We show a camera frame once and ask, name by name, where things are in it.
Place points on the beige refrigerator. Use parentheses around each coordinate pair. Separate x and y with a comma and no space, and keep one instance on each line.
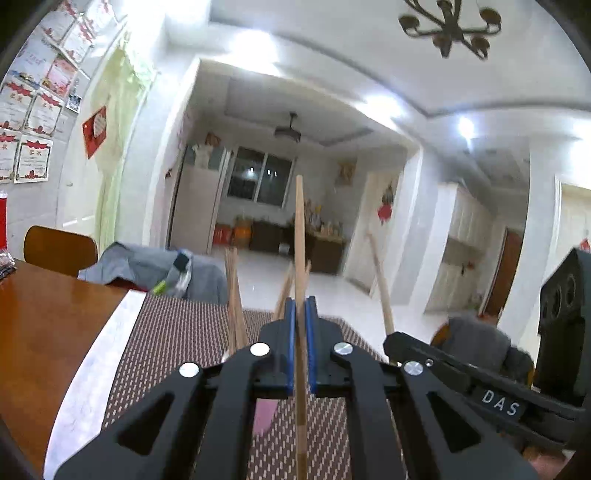
(196,207)

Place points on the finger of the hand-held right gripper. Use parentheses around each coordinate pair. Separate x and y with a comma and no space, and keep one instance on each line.
(443,362)

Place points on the white cabinet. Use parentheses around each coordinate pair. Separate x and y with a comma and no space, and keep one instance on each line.
(461,240)

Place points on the red door decoration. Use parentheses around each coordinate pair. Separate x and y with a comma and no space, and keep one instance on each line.
(384,210)

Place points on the clear plastic packet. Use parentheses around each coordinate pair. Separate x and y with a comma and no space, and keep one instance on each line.
(7,263)

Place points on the wooden chopstick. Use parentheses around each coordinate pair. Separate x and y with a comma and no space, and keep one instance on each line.
(378,267)
(229,286)
(240,295)
(300,230)
(286,290)
(308,277)

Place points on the wall of award certificates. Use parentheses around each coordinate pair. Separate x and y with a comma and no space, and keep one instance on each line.
(37,83)

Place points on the ceiling fan lamp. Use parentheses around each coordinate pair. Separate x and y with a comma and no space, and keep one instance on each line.
(287,131)

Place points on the white door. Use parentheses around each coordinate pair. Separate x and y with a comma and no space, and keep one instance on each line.
(364,258)

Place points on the red bag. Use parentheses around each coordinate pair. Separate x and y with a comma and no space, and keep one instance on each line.
(3,221)

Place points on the group of bottles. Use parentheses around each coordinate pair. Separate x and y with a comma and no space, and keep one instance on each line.
(328,224)

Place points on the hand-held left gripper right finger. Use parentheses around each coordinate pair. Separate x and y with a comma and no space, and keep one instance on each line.
(312,350)

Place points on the brown wooden door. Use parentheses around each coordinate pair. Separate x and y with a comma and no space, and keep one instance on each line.
(505,272)

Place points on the brown wooden chair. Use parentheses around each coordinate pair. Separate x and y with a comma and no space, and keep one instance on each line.
(60,249)
(438,334)

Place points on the white plastic sheet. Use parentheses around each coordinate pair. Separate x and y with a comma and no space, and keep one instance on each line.
(106,360)

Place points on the small photo prints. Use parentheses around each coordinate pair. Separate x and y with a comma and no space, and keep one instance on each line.
(74,101)

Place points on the dark window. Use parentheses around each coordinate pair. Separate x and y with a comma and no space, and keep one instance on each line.
(258,177)

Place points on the red box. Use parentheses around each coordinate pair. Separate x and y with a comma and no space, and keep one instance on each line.
(223,235)

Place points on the pale green curtain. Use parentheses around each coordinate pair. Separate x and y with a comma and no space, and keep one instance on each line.
(124,138)

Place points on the dark metal chandelier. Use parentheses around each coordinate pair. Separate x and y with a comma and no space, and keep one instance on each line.
(450,23)

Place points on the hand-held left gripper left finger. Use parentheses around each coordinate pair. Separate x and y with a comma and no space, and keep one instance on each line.
(290,350)

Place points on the dark wooden desk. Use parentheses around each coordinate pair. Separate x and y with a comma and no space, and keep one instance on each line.
(323,254)

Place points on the small framed wall picture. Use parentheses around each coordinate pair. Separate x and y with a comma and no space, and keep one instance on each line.
(347,172)

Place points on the dark grey jacket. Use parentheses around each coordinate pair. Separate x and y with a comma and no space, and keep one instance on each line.
(480,341)

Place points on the pink cup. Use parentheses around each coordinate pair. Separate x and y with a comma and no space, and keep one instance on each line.
(264,415)

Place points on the orange box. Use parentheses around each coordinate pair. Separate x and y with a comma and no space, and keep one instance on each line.
(243,233)

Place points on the brown dotted placemat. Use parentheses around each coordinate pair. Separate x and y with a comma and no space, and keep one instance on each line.
(184,332)

